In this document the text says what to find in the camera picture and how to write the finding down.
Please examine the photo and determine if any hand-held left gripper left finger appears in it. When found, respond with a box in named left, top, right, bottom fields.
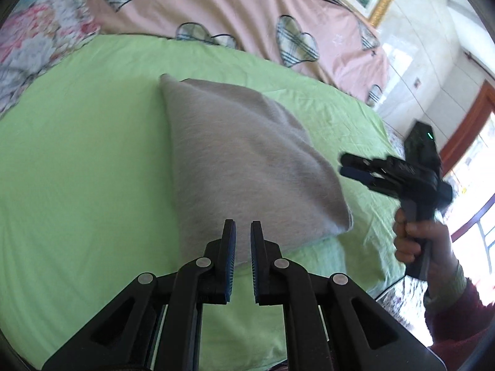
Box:
left=41, top=219, right=237, bottom=371

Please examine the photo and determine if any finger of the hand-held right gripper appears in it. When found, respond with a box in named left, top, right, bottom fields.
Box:
left=340, top=152, right=391, bottom=171
left=339, top=165, right=396, bottom=194

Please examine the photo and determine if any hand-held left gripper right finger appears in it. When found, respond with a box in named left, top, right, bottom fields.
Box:
left=250, top=220, right=445, bottom=371

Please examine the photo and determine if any beige knitted sweater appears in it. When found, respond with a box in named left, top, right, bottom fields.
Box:
left=159, top=73, right=354, bottom=267

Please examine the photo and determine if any person's right hand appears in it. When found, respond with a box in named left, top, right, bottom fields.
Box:
left=394, top=209, right=462, bottom=298

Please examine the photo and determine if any bright window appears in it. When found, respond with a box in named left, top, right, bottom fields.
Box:
left=439, top=81, right=495, bottom=263

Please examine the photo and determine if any green bed sheet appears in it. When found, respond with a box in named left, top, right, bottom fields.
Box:
left=0, top=34, right=401, bottom=369

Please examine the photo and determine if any pink quilt with plaid hearts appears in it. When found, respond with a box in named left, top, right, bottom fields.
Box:
left=86, top=0, right=389, bottom=107

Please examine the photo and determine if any ruffled floral pillow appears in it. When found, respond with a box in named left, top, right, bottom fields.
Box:
left=0, top=0, right=101, bottom=118

